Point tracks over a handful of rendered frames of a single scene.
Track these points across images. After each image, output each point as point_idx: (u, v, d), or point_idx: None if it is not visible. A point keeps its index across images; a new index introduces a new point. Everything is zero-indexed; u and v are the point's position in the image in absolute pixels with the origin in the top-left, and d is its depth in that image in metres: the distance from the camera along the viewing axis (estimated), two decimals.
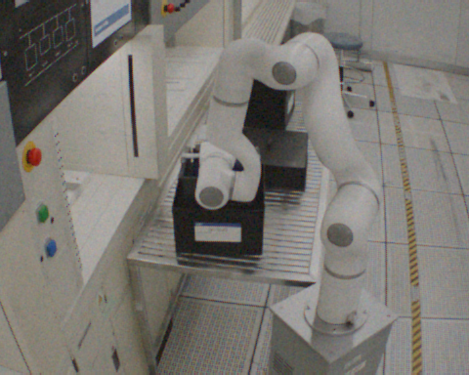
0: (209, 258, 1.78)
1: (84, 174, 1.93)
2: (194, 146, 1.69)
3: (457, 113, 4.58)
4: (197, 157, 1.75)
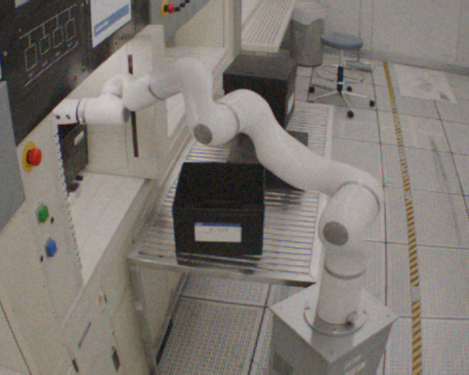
0: (209, 258, 1.78)
1: (84, 174, 1.93)
2: None
3: (457, 113, 4.58)
4: None
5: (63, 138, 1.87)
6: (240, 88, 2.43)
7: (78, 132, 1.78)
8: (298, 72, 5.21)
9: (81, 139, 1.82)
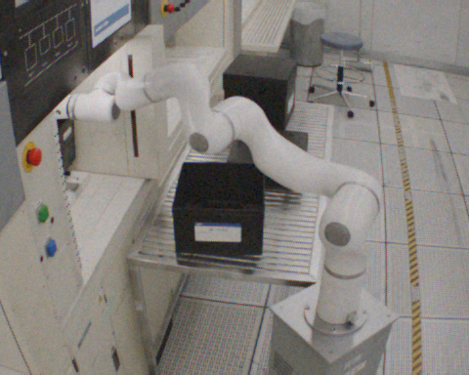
0: (209, 258, 1.78)
1: (84, 174, 1.93)
2: None
3: (457, 113, 4.58)
4: None
5: None
6: (240, 88, 2.43)
7: (66, 128, 1.79)
8: (298, 72, 5.21)
9: (69, 135, 1.83)
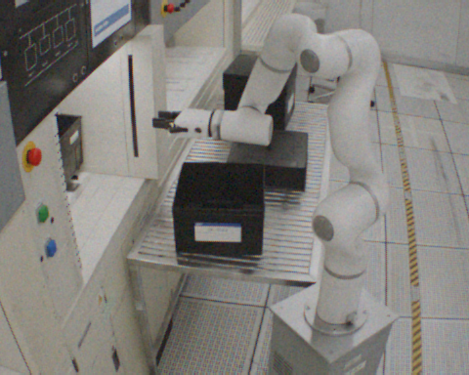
0: (209, 258, 1.78)
1: (84, 174, 1.93)
2: (171, 131, 1.56)
3: (457, 113, 4.58)
4: None
5: None
6: (240, 88, 2.43)
7: (73, 132, 1.79)
8: (298, 72, 5.21)
9: (76, 139, 1.83)
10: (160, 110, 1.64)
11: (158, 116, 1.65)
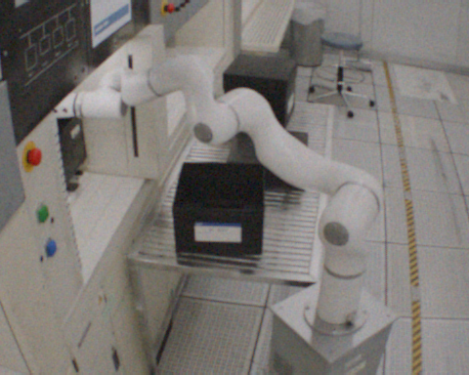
0: (209, 258, 1.78)
1: (84, 174, 1.93)
2: None
3: (457, 113, 4.58)
4: None
5: None
6: (240, 88, 2.43)
7: (74, 126, 1.78)
8: (298, 72, 5.21)
9: (78, 133, 1.81)
10: None
11: None
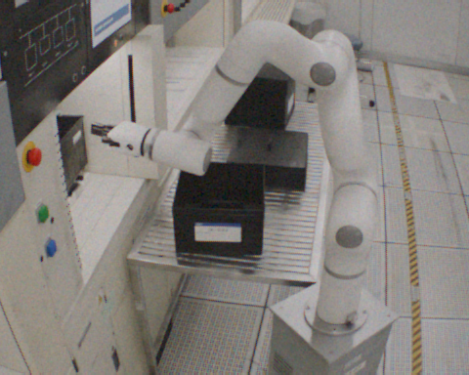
0: (209, 258, 1.78)
1: (84, 174, 1.93)
2: (103, 141, 1.41)
3: (457, 113, 4.58)
4: None
5: (60, 140, 1.88)
6: None
7: (76, 131, 1.79)
8: None
9: (79, 139, 1.83)
10: (96, 121, 1.46)
11: (93, 128, 1.46)
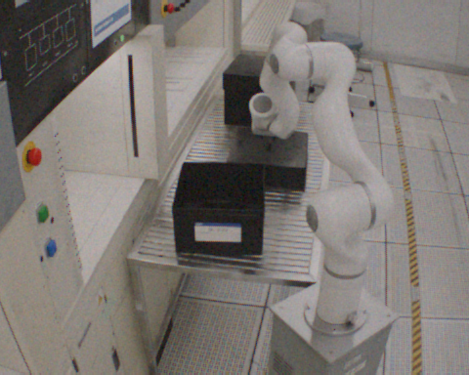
0: (209, 258, 1.78)
1: None
2: None
3: (457, 113, 4.58)
4: None
5: None
6: (240, 88, 2.43)
7: None
8: None
9: None
10: (261, 139, 2.09)
11: (263, 135, 2.10)
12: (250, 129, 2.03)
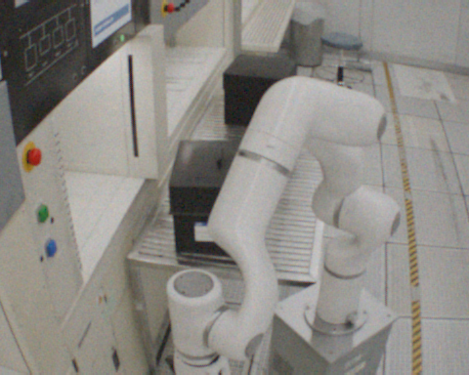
0: (209, 258, 1.78)
1: None
2: None
3: (457, 113, 4.58)
4: None
5: None
6: (240, 88, 2.43)
7: None
8: (298, 72, 5.21)
9: None
10: None
11: None
12: (169, 360, 1.01)
